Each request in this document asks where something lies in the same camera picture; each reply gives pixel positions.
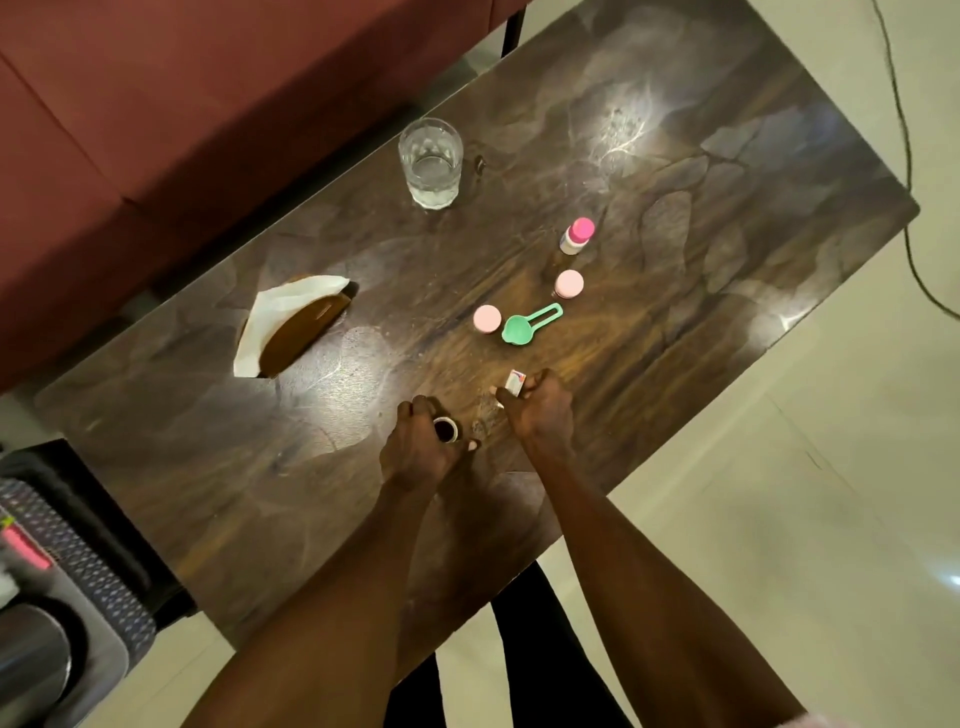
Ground person's right hand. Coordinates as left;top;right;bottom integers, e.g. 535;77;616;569
489;367;576;453

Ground person's left hand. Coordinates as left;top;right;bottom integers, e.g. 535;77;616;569
378;395;481;492

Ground person's left forearm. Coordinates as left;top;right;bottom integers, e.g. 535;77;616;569
180;471;460;728

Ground person's right forearm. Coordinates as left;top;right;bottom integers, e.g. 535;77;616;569
522;439;811;728

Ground small green funnel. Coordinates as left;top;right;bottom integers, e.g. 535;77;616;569
501;303;565;347

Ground tall pink-capped white bottle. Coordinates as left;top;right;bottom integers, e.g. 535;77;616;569
558;216;597;257

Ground brown wooden napkin holder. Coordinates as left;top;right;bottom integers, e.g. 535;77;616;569
257;292;360;378

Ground person's black trousers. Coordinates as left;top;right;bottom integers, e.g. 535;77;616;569
384;562;640;728

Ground white paper napkin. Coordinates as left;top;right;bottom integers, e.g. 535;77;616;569
232;275;351;378

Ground clear glass of water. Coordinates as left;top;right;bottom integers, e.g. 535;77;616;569
397;117;465;211

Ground black table leg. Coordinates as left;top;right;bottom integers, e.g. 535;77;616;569
500;0;528;59

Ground grey mesh bag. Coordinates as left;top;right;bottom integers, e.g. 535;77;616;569
0;438;190;728

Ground red sofa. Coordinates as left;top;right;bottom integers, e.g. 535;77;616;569
0;0;535;393

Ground steel bottle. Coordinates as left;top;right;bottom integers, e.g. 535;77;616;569
0;603;74;728

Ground black cable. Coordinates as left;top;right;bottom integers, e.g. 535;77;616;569
870;0;960;322

